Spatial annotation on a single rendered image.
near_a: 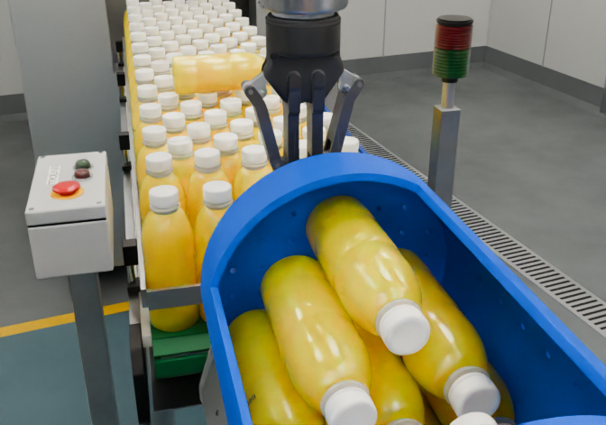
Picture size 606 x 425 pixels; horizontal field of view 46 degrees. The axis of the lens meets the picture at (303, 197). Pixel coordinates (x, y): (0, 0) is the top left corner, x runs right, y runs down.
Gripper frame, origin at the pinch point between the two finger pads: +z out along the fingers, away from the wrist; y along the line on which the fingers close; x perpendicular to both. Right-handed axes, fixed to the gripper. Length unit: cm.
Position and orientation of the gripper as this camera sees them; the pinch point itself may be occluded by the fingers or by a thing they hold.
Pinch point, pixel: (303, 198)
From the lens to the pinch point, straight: 79.7
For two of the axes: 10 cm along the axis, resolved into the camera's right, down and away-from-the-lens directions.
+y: -9.7, 1.0, -2.1
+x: 2.4, 4.1, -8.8
